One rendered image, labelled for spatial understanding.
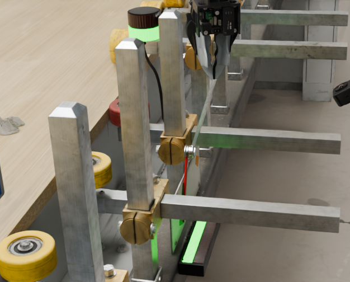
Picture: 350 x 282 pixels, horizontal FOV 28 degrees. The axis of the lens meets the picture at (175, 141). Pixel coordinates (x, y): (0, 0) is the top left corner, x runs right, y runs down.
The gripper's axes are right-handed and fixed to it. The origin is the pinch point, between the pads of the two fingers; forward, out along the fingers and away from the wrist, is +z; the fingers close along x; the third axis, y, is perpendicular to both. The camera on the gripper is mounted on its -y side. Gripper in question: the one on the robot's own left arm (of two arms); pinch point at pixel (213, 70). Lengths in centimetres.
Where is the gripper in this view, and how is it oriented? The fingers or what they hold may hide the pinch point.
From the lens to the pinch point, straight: 125.5
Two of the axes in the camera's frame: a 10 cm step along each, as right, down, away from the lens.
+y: 1.2, 4.2, -9.0
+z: 0.4, 9.0, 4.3
